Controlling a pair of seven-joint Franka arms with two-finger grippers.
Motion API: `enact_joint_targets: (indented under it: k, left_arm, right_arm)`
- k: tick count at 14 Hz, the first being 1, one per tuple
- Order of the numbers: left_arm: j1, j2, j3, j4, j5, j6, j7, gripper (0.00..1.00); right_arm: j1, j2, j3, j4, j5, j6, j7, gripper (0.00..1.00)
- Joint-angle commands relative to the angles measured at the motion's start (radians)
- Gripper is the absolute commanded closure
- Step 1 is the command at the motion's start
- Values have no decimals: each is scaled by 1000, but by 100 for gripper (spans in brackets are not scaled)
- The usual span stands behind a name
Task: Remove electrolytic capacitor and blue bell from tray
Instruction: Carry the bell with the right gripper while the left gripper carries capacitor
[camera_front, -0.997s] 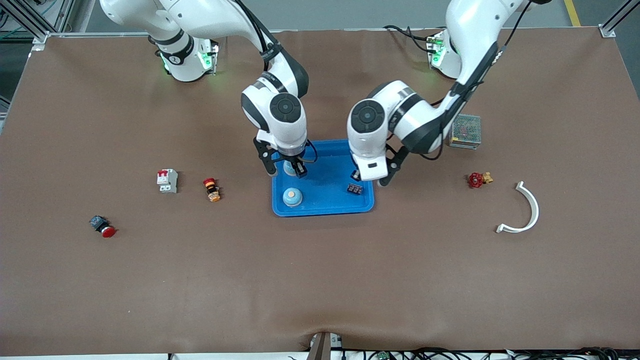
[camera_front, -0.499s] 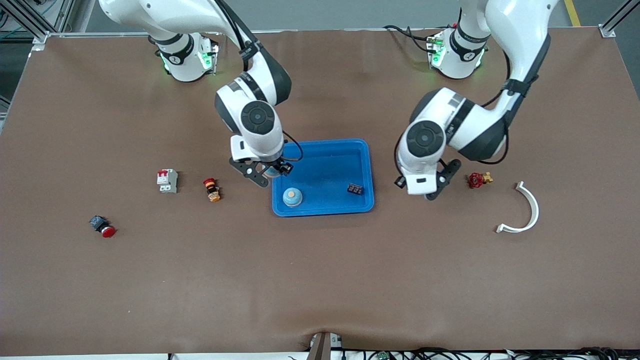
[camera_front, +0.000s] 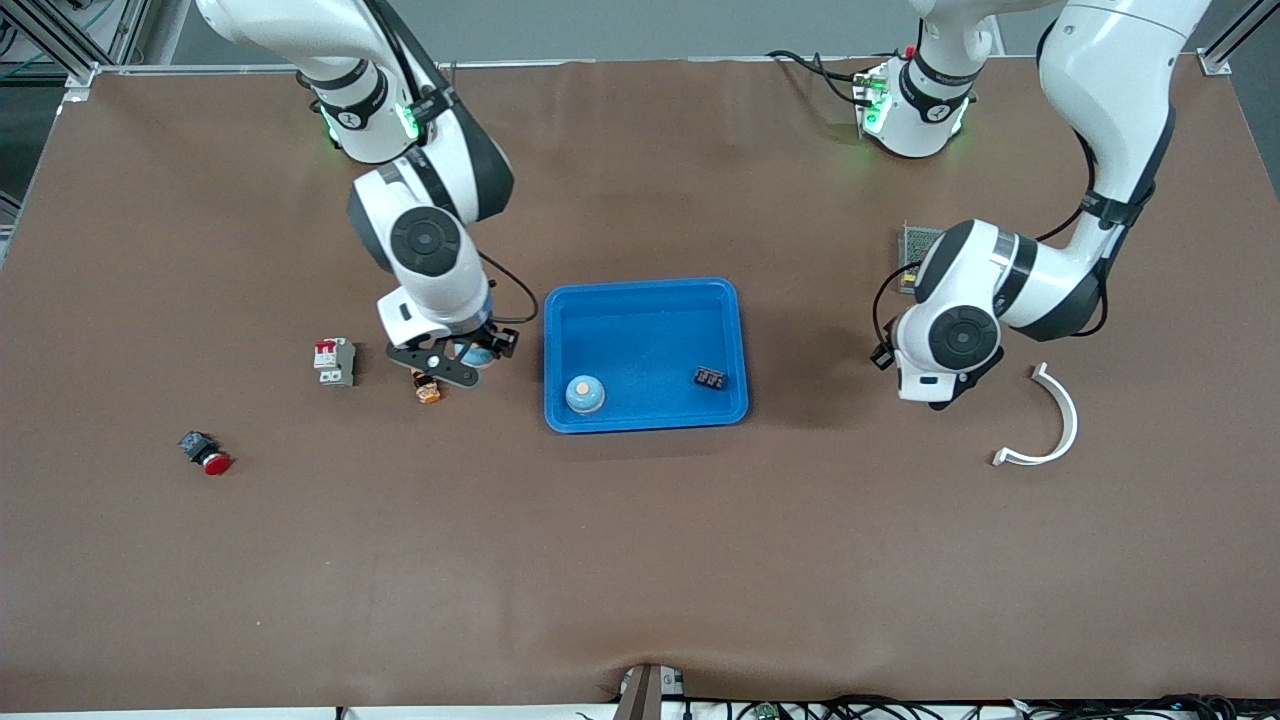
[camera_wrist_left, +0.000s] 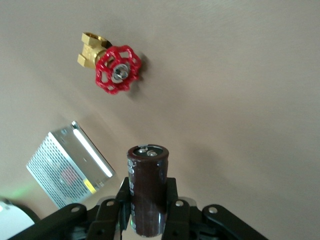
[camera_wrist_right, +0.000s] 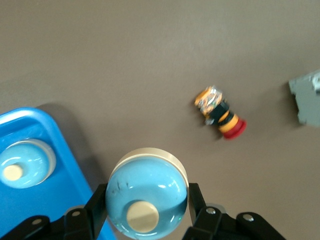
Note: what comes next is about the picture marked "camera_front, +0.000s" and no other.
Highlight blue plastic tray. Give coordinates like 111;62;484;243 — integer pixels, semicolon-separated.
543;277;750;435

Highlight metal mesh power supply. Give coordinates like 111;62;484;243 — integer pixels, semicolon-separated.
897;222;947;297

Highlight brown table cover mat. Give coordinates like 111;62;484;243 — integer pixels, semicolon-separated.
0;55;1280;713

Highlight red mushroom push button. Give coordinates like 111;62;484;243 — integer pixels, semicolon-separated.
178;430;234;476

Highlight white curved plastic bracket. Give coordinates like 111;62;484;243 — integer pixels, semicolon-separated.
991;361;1080;468

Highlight white circuit breaker red switch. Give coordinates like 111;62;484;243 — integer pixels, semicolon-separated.
313;338;358;388

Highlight black left arm base cables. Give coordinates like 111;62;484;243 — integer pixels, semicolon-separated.
768;48;881;106

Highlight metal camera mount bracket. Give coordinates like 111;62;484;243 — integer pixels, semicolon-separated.
612;662;687;720

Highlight aluminium frame post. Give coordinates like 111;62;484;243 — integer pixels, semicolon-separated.
0;0;191;101
1197;0;1280;77

